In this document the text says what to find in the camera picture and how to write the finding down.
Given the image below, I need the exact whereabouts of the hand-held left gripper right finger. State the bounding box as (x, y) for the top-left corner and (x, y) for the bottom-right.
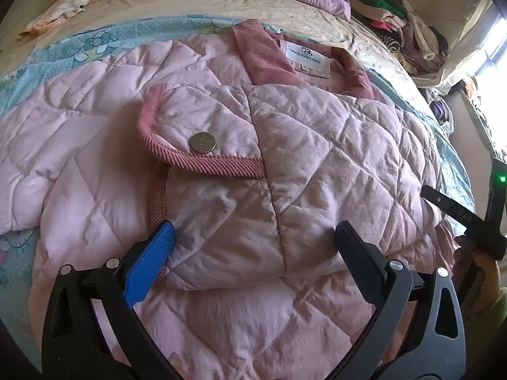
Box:
(334, 221), (467, 380)

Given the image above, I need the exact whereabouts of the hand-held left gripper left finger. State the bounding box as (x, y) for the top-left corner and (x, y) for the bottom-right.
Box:
(42, 221), (181, 380)

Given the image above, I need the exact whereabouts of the pink quilted jacket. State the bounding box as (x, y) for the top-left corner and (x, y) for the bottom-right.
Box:
(0, 20), (460, 380)

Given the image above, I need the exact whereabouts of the pile of clothes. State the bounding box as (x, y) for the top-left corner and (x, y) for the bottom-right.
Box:
(349, 0), (450, 76)

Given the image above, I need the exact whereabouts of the person's right hand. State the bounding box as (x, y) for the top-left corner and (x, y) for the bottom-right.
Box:
(455, 235), (502, 318)

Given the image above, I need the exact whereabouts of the purple cloth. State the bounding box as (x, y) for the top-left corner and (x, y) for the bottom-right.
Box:
(430, 101), (454, 125)

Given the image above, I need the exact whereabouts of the bright window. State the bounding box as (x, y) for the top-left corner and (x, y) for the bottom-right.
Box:
(473, 4), (507, 155)

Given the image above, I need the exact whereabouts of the cartoon print blue blanket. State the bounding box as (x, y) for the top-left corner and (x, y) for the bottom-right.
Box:
(0, 15), (476, 365)

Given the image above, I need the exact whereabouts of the bed with beige sheet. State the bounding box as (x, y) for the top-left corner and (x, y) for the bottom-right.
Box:
(0, 0), (436, 115)

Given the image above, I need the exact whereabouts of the peach floral cloth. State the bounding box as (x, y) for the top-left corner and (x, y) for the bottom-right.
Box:
(18, 0), (129, 40)

